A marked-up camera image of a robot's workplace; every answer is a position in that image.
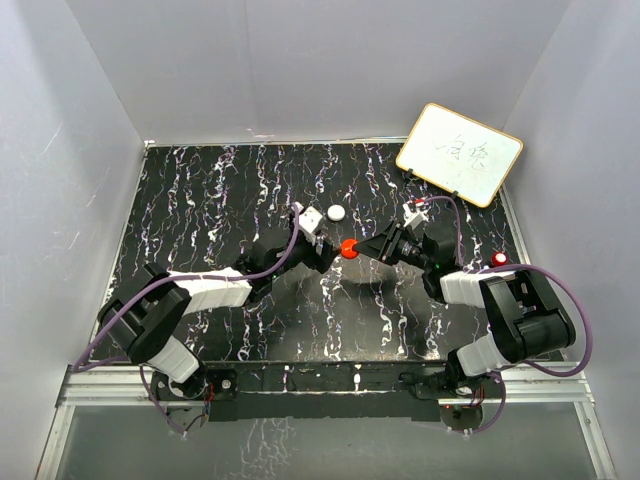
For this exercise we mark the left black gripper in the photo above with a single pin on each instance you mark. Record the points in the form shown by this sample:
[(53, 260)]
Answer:
[(328, 253)]

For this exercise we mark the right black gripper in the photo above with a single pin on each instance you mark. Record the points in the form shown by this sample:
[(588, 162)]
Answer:
[(380, 245)]

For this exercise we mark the red ball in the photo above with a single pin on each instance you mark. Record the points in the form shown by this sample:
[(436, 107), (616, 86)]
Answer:
[(348, 250)]

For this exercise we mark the white earbud charging case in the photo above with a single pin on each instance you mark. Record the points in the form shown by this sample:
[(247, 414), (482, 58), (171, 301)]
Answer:
[(336, 213)]

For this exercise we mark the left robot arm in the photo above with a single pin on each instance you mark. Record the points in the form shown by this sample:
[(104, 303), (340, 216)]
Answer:
[(145, 332)]

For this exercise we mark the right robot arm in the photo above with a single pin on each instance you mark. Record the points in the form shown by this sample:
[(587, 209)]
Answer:
[(525, 316)]

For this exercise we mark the red emergency stop button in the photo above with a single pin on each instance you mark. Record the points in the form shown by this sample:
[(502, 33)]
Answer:
[(499, 259)]

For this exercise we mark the small whiteboard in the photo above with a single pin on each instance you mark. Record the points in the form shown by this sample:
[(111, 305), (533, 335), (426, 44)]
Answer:
[(458, 154)]

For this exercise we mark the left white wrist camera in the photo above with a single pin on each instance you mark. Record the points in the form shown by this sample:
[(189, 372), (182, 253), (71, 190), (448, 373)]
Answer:
[(310, 222)]

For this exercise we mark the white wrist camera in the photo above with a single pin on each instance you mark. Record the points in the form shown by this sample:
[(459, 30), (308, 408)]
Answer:
[(414, 213), (310, 222)]

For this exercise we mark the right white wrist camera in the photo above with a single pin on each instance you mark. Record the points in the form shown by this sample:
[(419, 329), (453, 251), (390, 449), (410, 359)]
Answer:
[(414, 213)]

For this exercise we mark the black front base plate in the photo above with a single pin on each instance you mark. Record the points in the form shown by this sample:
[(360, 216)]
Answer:
[(236, 391)]

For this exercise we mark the aluminium frame rail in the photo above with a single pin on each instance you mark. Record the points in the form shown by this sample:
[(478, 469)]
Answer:
[(121, 385)]

